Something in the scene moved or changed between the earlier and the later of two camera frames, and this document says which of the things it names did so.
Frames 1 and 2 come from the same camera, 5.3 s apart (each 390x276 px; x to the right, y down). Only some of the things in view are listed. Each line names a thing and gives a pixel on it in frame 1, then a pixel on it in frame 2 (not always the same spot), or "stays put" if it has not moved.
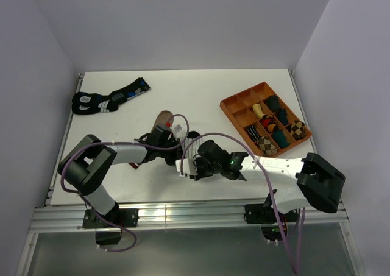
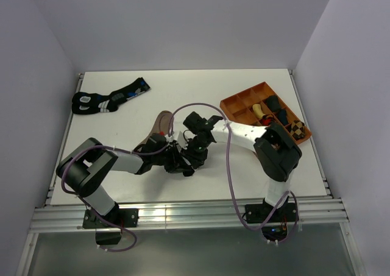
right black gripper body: x=205 y=169 → x=196 y=149
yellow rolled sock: x=258 y=110 stays put
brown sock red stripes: x=164 y=117 stays put
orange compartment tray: x=267 y=124 stays put
